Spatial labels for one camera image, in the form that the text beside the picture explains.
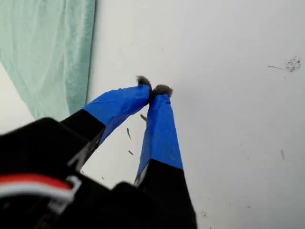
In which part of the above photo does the green t-shirt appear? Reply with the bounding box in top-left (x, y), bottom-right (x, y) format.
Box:
top-left (0, 0), bottom-right (97, 120)

